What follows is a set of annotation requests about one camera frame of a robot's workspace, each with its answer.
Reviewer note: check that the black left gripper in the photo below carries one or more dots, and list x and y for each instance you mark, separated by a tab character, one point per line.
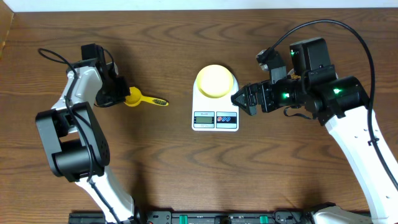
121	94

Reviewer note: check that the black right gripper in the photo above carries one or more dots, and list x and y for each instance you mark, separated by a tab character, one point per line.
262	89

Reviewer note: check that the orange plastic measuring scoop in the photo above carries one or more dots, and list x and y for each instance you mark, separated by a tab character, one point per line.
136	97

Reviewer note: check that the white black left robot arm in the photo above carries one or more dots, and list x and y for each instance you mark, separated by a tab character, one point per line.
73	141

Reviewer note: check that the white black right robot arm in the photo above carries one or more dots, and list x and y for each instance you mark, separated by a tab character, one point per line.
339	104

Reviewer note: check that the pale yellow plastic bowl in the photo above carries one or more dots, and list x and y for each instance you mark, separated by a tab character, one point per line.
214	81

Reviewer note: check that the white digital kitchen scale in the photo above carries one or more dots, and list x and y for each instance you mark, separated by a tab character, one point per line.
215	114

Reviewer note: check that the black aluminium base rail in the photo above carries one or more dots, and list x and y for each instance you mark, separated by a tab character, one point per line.
208	218

